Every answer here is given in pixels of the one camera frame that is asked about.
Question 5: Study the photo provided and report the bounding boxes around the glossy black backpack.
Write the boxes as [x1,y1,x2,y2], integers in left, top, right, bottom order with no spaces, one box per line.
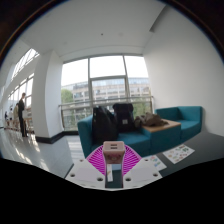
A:
[92,105,119,145]

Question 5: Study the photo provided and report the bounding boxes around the pink charger block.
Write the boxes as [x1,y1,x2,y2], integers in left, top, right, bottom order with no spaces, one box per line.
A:
[102,140,127,166]

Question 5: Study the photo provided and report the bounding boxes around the brown jacket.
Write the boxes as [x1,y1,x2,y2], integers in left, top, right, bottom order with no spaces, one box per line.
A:
[134,112,169,129]

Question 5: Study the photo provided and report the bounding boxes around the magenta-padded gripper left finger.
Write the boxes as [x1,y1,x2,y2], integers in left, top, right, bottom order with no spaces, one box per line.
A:
[65,143,108,190]

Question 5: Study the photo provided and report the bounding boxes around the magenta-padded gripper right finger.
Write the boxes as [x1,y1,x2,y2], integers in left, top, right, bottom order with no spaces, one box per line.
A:
[122,143,164,190]

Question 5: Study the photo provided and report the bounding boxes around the person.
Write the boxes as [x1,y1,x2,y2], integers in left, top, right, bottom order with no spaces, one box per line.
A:
[17,92,28,138]
[12,103,20,131]

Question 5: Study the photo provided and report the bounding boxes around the black backpack with label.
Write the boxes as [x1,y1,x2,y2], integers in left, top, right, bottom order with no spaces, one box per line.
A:
[112,102,137,133]

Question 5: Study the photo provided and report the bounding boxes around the teal sofa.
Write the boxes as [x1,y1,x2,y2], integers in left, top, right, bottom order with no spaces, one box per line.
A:
[77,105,203,158]

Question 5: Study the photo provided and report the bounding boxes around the metal balcony railing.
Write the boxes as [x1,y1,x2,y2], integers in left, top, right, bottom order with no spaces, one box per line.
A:
[59,96,154,131]

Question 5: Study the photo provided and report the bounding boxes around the large white-framed window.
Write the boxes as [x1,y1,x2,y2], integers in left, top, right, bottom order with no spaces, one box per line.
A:
[60,54,153,132]

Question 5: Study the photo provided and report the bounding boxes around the wooden side table top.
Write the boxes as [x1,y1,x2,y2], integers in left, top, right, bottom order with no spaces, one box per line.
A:
[142,119,182,134]

